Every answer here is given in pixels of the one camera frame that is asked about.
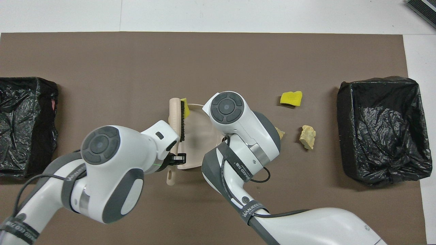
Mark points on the plain yellow sponge piece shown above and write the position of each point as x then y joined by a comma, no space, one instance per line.
291,98

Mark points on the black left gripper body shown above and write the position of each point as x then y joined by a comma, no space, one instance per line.
165,164

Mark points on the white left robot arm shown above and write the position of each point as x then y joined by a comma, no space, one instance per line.
112,170

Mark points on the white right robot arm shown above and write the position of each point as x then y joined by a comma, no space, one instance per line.
245,136

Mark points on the beige plastic dustpan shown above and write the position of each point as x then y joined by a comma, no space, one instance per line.
199,136

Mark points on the dark ribbed grille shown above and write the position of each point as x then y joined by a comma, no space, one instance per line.
424,12

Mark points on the black bag lined bin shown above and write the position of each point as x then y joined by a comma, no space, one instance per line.
374,136
20,136

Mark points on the beige brush with black bristles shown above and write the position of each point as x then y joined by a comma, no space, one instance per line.
174,115

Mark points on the brown paper table mat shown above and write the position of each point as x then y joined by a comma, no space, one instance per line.
218,54

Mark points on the pale beige foam chunk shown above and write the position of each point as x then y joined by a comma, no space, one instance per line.
307,136
280,133

